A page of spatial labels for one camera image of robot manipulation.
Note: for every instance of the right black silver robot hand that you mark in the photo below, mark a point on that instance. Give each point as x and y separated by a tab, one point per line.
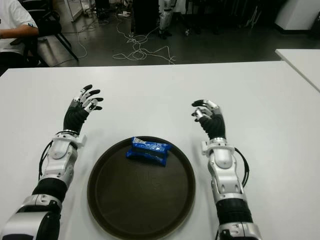
216	125

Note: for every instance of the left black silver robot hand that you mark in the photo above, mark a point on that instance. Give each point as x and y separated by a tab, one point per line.
73	117

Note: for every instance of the blue Oreo cookie packet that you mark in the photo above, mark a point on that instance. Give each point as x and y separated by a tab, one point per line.
147	152

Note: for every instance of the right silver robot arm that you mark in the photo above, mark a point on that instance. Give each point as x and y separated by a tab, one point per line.
225	170

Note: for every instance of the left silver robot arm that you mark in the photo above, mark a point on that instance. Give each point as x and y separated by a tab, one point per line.
60	155

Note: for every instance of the black office chair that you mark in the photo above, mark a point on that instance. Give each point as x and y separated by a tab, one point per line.
48	27

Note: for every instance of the round dark brown tray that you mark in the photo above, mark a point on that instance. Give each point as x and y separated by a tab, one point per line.
140	195

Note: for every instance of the white side table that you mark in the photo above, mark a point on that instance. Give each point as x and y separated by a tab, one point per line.
303	62

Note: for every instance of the white panel board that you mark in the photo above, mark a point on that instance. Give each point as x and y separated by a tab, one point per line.
72	8

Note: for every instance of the white power strip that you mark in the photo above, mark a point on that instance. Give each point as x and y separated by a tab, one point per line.
122	13

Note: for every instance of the seated person in white shirt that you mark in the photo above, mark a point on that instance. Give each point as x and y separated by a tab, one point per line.
12	17

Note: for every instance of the silver humanoid robot legs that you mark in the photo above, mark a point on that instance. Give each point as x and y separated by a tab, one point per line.
165	17

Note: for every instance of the black cabinet on casters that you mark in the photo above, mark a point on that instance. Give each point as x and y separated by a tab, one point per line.
146	15

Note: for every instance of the white cabinet with black base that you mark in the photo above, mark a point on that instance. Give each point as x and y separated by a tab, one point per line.
296	12

